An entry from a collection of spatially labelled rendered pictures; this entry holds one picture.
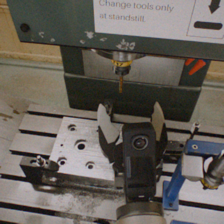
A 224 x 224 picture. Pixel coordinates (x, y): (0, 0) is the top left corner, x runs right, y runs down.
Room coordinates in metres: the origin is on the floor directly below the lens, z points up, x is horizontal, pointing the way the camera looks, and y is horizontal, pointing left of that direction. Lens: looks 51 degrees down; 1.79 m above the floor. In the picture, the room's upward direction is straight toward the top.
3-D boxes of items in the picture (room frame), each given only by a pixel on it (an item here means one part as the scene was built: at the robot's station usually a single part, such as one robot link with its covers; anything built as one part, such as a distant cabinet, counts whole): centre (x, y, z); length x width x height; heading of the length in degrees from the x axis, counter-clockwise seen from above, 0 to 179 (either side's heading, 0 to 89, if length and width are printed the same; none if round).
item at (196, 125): (0.56, -0.31, 0.96); 0.03 x 0.03 x 0.13
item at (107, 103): (0.64, 0.02, 0.97); 0.13 x 0.03 x 0.15; 171
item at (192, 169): (0.29, -0.19, 1.21); 0.07 x 0.05 x 0.01; 171
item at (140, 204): (0.18, -0.04, 1.38); 0.12 x 0.08 x 0.09; 3
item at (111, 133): (0.28, 0.01, 1.39); 0.09 x 0.03 x 0.06; 27
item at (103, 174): (0.49, 0.06, 0.97); 0.29 x 0.23 x 0.05; 81
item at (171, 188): (0.35, -0.20, 1.05); 0.10 x 0.05 x 0.30; 171
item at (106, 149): (0.23, 0.00, 1.41); 0.09 x 0.05 x 0.02; 27
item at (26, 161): (0.42, 0.24, 0.97); 0.13 x 0.03 x 0.15; 81
